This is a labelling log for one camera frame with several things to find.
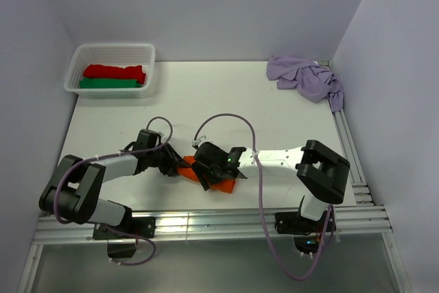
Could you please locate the white plastic basket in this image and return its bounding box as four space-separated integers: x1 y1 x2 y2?
64 43 156 99

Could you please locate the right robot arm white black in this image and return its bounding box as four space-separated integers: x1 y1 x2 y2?
191 139 351 231

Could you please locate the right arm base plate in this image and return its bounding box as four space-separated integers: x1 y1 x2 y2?
274 211 327 235

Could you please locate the red rolled t shirt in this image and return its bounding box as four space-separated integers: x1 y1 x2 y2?
83 65 147 84

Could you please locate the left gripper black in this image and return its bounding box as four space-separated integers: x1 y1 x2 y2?
147 143 190 176

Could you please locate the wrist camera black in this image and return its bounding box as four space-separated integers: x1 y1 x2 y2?
194 142 246 170
121 129 162 152

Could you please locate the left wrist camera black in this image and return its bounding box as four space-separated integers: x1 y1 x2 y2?
121 129 162 152

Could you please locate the lilac t shirt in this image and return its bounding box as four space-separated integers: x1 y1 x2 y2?
266 56 344 113

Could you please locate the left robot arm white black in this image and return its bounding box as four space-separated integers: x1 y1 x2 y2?
38 142 190 237

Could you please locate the aluminium rail frame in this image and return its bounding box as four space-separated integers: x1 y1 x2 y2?
16 61 412 293

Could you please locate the green rolled t shirt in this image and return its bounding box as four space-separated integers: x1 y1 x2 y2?
80 78 143 89

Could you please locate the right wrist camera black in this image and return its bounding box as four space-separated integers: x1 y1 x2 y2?
194 142 246 170

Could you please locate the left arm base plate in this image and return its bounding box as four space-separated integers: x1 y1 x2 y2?
92 216 156 240

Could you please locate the orange t shirt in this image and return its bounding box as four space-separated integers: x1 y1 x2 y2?
177 156 236 194

